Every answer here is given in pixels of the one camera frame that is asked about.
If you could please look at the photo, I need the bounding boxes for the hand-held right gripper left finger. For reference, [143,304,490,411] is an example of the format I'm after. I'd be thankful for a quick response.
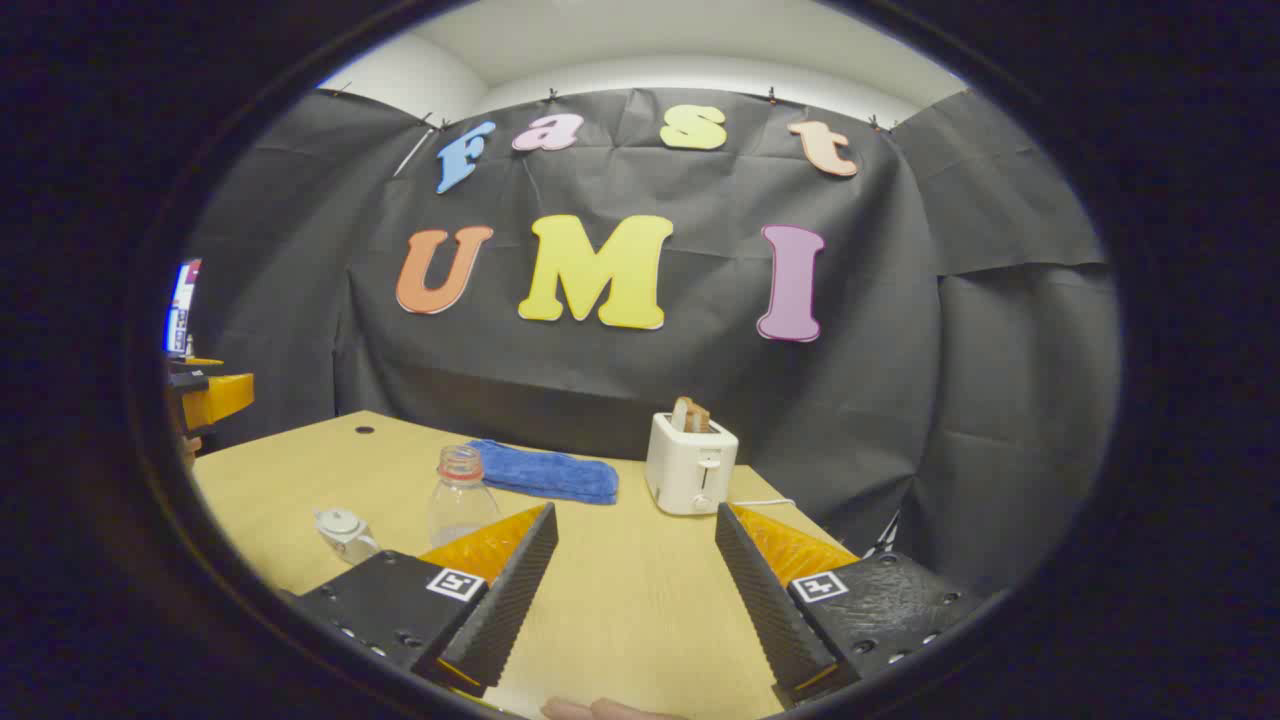
[290,503,559,698]

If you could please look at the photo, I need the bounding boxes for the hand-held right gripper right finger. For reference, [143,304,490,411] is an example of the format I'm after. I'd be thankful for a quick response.
[715,503,986,706]

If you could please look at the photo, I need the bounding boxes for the clear plastic water bottle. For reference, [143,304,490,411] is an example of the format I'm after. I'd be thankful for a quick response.
[428,445,501,549]

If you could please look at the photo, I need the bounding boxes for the white teacup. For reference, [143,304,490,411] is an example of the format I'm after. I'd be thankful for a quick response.
[322,520,382,564]

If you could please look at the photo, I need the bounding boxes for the computer monitor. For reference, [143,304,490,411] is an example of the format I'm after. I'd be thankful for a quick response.
[165,258,202,357]

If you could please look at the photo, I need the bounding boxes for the blue towel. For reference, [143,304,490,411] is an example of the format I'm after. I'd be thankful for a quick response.
[466,439,620,505]

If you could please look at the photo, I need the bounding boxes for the white toaster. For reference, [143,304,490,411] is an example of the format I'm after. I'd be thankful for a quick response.
[645,412,739,517]

